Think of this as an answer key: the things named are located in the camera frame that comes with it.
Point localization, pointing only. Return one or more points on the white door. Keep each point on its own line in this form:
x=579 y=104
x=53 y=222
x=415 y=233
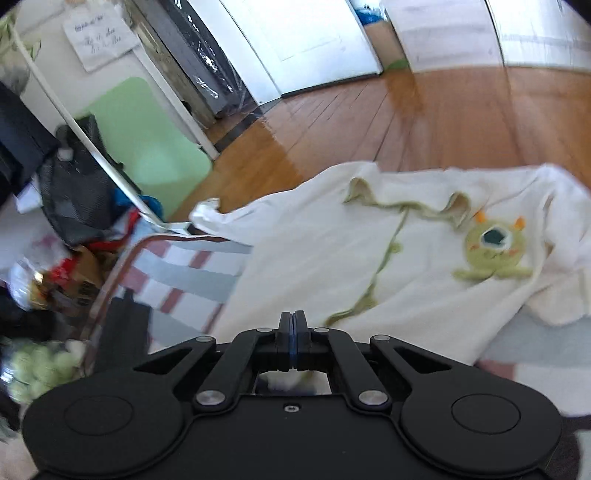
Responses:
x=300 y=46

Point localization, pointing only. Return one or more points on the cardboard box with green base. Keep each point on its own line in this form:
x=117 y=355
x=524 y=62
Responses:
x=385 y=46

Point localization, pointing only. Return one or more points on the pale green mat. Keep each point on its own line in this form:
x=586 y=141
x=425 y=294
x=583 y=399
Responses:
x=152 y=147

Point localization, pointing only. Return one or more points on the pile of colourful packets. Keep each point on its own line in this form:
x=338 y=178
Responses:
x=69 y=272

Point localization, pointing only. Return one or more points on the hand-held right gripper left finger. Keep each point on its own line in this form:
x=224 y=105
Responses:
x=286 y=341

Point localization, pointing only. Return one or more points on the black mesh bag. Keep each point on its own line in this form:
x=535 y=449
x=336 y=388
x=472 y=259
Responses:
x=78 y=194

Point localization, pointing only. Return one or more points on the cream garment with monster patch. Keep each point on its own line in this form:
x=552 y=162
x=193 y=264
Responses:
x=323 y=230

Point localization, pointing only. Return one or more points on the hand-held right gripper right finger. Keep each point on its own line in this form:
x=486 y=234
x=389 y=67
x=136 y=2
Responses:
x=300 y=341

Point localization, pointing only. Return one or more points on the white paper note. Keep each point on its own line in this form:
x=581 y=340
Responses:
x=99 y=39

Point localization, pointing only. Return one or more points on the pink grey checkered rug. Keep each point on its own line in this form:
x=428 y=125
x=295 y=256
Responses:
x=184 y=281

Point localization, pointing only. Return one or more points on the dark plastic-wrapped cabinet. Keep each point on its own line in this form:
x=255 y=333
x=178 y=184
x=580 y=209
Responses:
x=207 y=60

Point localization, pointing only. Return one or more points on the white rack pole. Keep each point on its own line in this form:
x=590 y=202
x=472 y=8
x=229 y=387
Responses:
x=104 y=160
x=188 y=120

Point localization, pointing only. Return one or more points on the blue and white item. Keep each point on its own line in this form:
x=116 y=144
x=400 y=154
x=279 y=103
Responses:
x=367 y=11

